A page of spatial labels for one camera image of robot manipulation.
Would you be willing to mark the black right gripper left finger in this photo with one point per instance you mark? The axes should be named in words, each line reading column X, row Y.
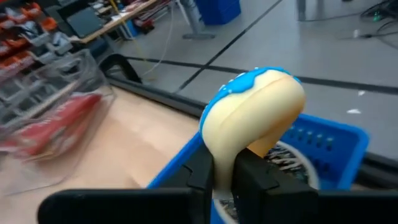
column 124, row 207

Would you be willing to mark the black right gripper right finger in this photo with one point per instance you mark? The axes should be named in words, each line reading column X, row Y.
column 280, row 202

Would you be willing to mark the blue icing toy donut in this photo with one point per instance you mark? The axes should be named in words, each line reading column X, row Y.
column 248, row 118

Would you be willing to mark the blue plastic basket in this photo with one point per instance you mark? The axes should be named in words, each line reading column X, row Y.
column 335, row 146

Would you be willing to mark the red snack packet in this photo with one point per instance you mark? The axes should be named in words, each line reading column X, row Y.
column 56, row 124

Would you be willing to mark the white paper scrap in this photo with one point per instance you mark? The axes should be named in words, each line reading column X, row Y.
column 354, row 111
column 361, row 92

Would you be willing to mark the clear plastic bin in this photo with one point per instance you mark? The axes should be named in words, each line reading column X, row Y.
column 77, row 77

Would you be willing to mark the cluttered wooden workbench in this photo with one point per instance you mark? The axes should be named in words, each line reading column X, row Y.
column 84, row 21

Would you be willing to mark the grey table leg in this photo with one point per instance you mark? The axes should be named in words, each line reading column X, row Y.
column 194, row 18

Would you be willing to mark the large blue bin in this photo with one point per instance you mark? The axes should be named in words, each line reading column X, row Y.
column 217, row 11

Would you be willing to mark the shelf rack orange bins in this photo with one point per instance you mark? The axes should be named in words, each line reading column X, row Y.
column 18, row 18

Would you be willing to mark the black arched bracket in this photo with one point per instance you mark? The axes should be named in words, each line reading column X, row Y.
column 122, row 59

